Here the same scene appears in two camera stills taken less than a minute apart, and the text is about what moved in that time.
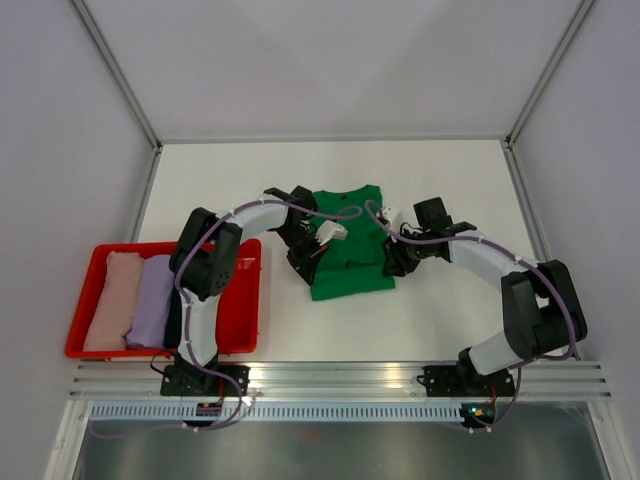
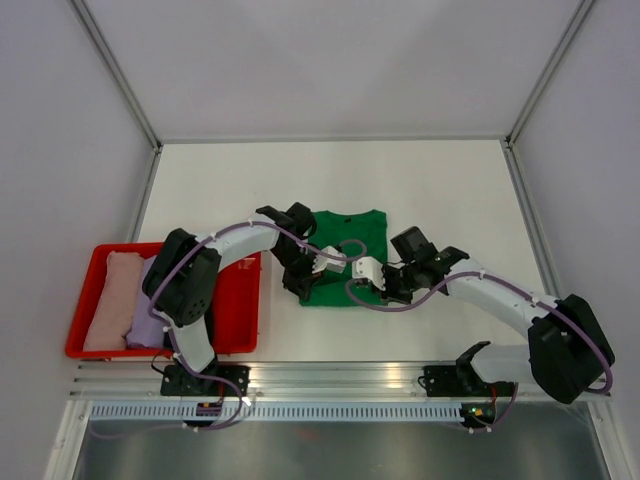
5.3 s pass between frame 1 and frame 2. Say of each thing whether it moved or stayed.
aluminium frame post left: stayed
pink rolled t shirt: stayed
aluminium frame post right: stayed
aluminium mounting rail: stayed
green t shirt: moved
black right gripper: moved
